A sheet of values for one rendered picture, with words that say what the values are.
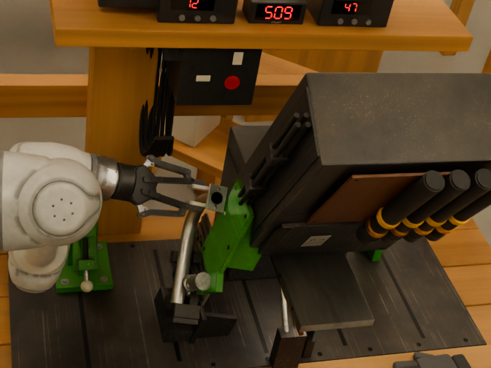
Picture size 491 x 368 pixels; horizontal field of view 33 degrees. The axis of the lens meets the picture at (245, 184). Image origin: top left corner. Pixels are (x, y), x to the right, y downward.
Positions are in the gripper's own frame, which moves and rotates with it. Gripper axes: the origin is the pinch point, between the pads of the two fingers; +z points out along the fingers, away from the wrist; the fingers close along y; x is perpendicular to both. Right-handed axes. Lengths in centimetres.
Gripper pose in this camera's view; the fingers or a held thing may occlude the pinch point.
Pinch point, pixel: (203, 196)
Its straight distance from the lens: 178.2
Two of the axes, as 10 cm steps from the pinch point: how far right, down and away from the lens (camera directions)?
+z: 8.9, 1.7, 4.3
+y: 1.3, -9.8, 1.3
